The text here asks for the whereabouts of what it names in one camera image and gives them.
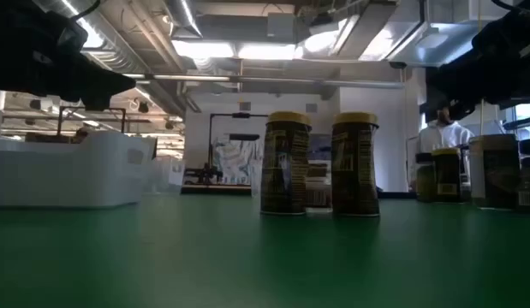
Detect ceiling light panel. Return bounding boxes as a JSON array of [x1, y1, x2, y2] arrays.
[[172, 40, 296, 61]]

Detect silver ventilation duct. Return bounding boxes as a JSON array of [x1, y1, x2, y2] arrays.
[[33, 0, 204, 119]]

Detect person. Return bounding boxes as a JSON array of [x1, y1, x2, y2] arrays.
[[416, 105, 476, 198]]

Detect clear plastic bin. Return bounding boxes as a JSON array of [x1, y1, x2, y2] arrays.
[[142, 154, 186, 197], [249, 160, 334, 210]]

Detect white plastic bin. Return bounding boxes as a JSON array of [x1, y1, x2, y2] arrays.
[[0, 130, 151, 210]]

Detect large tan lid spice jar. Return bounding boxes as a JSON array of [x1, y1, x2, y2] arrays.
[[468, 133, 521, 210]]

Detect yellow lid spice jar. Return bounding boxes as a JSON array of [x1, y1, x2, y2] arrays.
[[331, 111, 381, 217], [259, 110, 313, 216], [431, 147, 462, 203]]

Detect grey ceiling pipe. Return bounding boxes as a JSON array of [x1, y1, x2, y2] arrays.
[[122, 73, 405, 90]]

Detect patterned wall cloth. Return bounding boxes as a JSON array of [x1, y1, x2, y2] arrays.
[[212, 134, 265, 186]]

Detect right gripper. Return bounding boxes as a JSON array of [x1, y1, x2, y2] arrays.
[[425, 0, 530, 122]]

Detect black aluminium table frame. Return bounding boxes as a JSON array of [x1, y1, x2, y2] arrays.
[[181, 183, 530, 202]]

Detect black gantry frame station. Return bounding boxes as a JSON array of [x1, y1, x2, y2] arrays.
[[182, 112, 272, 196]]

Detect black machine cabinet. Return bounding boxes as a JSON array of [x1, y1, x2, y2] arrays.
[[309, 133, 334, 166]]

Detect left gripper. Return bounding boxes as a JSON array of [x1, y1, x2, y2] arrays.
[[0, 0, 138, 113]]

